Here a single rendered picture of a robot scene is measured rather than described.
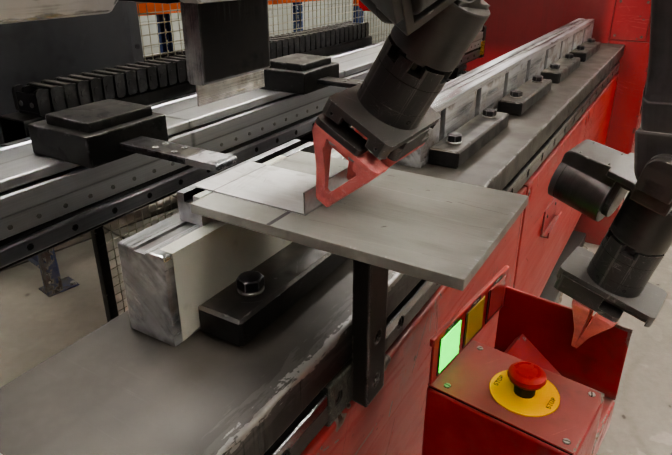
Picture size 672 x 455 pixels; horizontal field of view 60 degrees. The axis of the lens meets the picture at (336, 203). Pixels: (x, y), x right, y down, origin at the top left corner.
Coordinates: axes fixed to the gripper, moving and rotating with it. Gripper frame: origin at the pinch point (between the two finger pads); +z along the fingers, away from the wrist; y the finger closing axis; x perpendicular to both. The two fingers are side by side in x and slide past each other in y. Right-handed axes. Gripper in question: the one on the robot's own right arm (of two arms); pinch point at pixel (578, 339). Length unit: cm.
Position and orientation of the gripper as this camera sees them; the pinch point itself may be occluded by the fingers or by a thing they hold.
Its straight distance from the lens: 74.6
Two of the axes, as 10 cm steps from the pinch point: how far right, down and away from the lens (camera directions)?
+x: -6.1, 3.2, -7.3
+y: -7.7, -4.6, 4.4
